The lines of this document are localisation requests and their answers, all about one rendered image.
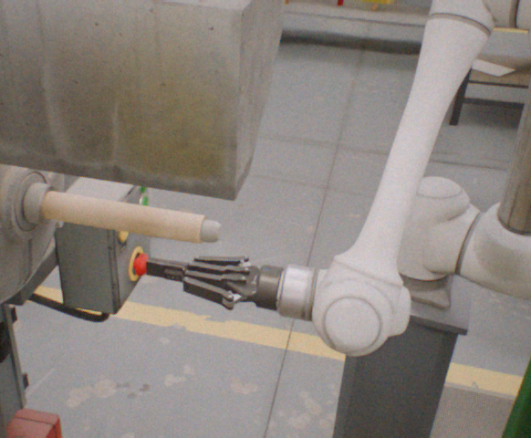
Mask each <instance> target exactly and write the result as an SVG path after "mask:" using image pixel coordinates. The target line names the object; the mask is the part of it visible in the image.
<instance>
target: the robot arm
mask: <svg viewBox="0 0 531 438"><path fill-rule="evenodd" d="M494 27H511V28H517V29H521V30H523V29H524V30H528V39H529V43H530V50H531V0H432V8H431V12H430V14H429V18H428V20H427V21H426V25H425V29H424V35H423V41H422V50H421V54H420V59H419V64H418V68H417V72H416V76H415V80H414V82H413V84H412V86H411V92H410V96H409V98H408V101H407V105H406V108H405V111H404V113H403V116H402V118H401V123H400V125H399V128H398V130H397V133H396V136H395V139H394V142H393V144H392V147H391V150H390V155H389V158H388V160H387V163H386V166H385V169H384V172H383V174H382V176H381V179H380V184H379V190H378V192H377V195H376V197H375V200H374V203H373V205H372V207H371V210H370V214H369V216H368V218H367V220H366V222H365V224H364V226H363V228H362V230H361V232H360V234H359V237H358V238H357V240H356V242H355V243H354V245H353V246H352V247H351V248H350V250H349V251H347V252H346V253H344V254H342V255H337V256H335V257H334V259H333V261H332V264H331V266H330V268H329V269H316V268H314V267H312V268H311V267H306V266H296V265H292V264H291V265H288V266H287V268H286V271H284V268H283V267H282V266H272V265H267V264H264V265H262V266H261V268H258V267H256V266H252V265H251V263H250V262H249V260H250V256H249V255H240V256H218V255H199V256H195V257H194V260H193V261H188V262H183V261H176V260H169V259H163V258H153V257H149V259H148V260H147V261H146V268H147V276H154V277H159V278H166V279H170V280H173V281H178V282H182V290H183V292H185V293H188V294H191V295H194V296H195V297H202V298H205V299H207V300H210V301H213V302H214V303H217V304H219V305H221V306H223V307H224V308H226V309H227V310H230V311H231V310H234V304H236V303H237V302H239V301H241V302H254V303H255V306H256V307H257V308H263V309H269V310H274V311H276V310H277V308H279V315H280V316H281V317H290V318H298V319H303V320H305V321H310V320H311V321H312V322H314V324H315V327H316V332H317V334H318V336H319V337H320V339H321V340H322V341H323V342H324V343H325V345H327V346H328V347H329V348H331V349H334V350H337V351H339V352H342V353H343V354H346V355H349V356H364V355H368V354H370V353H371V352H372V351H374V350H376V349H377V348H379V347H380V346H381V345H382V344H383V343H384V342H385V340H386V339H387V337H388V336H397V335H400V334H401V333H402V332H403V331H404V330H405V329H406V327H407V325H408V322H409V318H410V313H411V300H413V301H417V302H421V303H424V304H427V305H430V306H433V307H435V308H438V309H440V310H447V309H448V308H449V306H450V304H451V302H450V299H449V291H450V284H451V279H452V275H458V276H462V277H465V278H467V279H469V280H471V281H473V282H475V283H476V284H478V285H481V286H483V287H487V288H489V289H492V290H494V291H496V292H499V293H502V294H505V295H508V296H510V297H516V298H520V299H523V300H530V301H531V80H530V84H529V89H528V91H527V93H526V100H525V105H524V108H523V112H522V117H521V120H520V125H519V129H518V133H517V134H516V137H515V144H514V148H513V152H512V156H511V161H510V164H509V169H508V173H507V176H506V181H505V188H504V191H503V196H502V200H501V203H497V204H496V205H494V206H493V207H491V208H490V209H489V211H488V212H487V213H485V214H484V213H481V212H480V211H478V210H477V209H476V208H475V207H474V206H473V205H472V204H470V197H469V195H468V194H467V192H466V191H465V190H464V189H463V188H462V187H461V186H459V185H458V184H456V183H455V182H453V181H451V180H449V179H446V178H443V177H425V178H422V176H423V173H424V171H425V168H426V165H427V162H428V160H429V157H430V154H431V151H432V146H433V144H434V142H435V140H436V137H437V134H438V131H439V129H440V126H441V124H442V121H443V117H444V116H445V114H446V112H447V110H448V108H449V106H450V104H451V102H452V100H453V97H454V96H455V94H456V92H457V90H458V88H459V87H460V85H461V84H462V82H463V79H464V78H465V76H466V74H467V72H468V71H469V69H470V67H471V66H472V64H473V63H474V61H475V59H476V58H478V56H479V55H480V53H481V52H482V50H483V48H484V46H485V45H486V43H487V40H488V38H489V36H490V34H491V32H492V30H493V28H494ZM530 54H531V52H530ZM201 262H202V263H201Z"/></svg>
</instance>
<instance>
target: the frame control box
mask: <svg viewBox="0 0 531 438"><path fill-rule="evenodd" d="M65 193H72V194H76V195H82V196H87V197H93V198H99V199H105V200H111V201H116V202H122V203H132V204H137V205H142V201H143V199H144V197H146V196H147V197H149V188H148V187H147V190H146V192H145V194H144V195H140V193H139V186H137V185H130V184H125V183H119V182H109V181H102V180H97V179H91V178H85V177H79V178H78V179H77V180H76V181H75V182H74V183H73V184H72V185H71V186H70V188H69V189H68V190H67V191H65ZM149 199H150V197H149ZM54 237H55V243H56V249H57V261H58V268H59V271H58V273H59V280H60V286H61V294H62V299H63V303H62V302H59V301H55V300H53V299H50V298H48V297H44V296H41V295H39V294H37V293H35V292H34V293H33V294H32V295H31V297H30V298H29V299H28V301H31V302H34V303H36V304H38V305H40V306H43V307H48V308H52V309H54V310H56V311H59V312H62V313H64V314H67V315H70V316H71V317H74V318H79V319H82V320H85V321H92V322H104V321H105V320H107V319H108V318H109V314H113V315H114V314H117V313H118V312H119V310H121V309H122V307H123V306H124V304H125V303H126V301H127V299H128V298H129V296H130V294H131V292H132V291H133V289H134V288H135V287H136V286H137V284H138V282H139V281H140V280H141V278H142V276H137V273H136V269H134V267H133V265H134V260H135V259H136V258H139V257H140V255H141V254H147V255H148V256H149V257H151V237H150V236H148V235H138V234H133V233H128V236H127V239H125V240H124V241H121V231H117V230H112V229H107V228H101V227H96V226H90V225H84V224H75V223H70V222H64V224H63V226H62V227H57V228H56V231H55V233H54ZM79 308H81V309H86V310H90V311H95V312H100V313H101V315H98V314H93V313H89V312H87V311H84V310H81V309H79Z"/></svg>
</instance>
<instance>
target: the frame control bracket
mask: <svg viewBox="0 0 531 438"><path fill-rule="evenodd" d="M57 266H58V261H57V249H56V243H55V237H54V236H53V239H52V242H51V244H50V246H49V248H48V250H47V253H46V255H45V257H44V259H43V261H42V263H41V265H40V267H39V268H38V270H37V271H36V273H35V274H34V275H32V277H30V279H29V280H28V281H27V282H26V284H25V285H24V286H23V287H22V288H21V289H20V290H19V291H18V292H17V293H16V294H14V295H13V296H12V297H10V298H9V299H8V300H6V301H4V302H3V303H5V304H9V305H15V306H19V307H21V306H23V305H24V304H25V303H26V301H27V300H28V299H29V298H30V297H31V295H32V294H33V293H34V292H35V291H36V289H37V288H38V287H39V286H40V285H41V283H42V282H43V281H44V280H45V279H46V277H47V276H49V275H50V274H51V273H52V272H53V271H54V270H55V269H56V268H57Z"/></svg>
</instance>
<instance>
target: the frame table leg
mask: <svg viewBox="0 0 531 438"><path fill-rule="evenodd" d="M513 405H514V406H513V408H512V411H511V412H510V415H509V418H508V420H507V423H506V426H505V429H504V432H503V434H502V437H501V438H531V358H530V361H529V362H528V365H527V367H526V372H525V374H524V377H523V379H522V381H521V384H520V387H519V389H518V392H517V394H516V397H515V400H514V403H513Z"/></svg>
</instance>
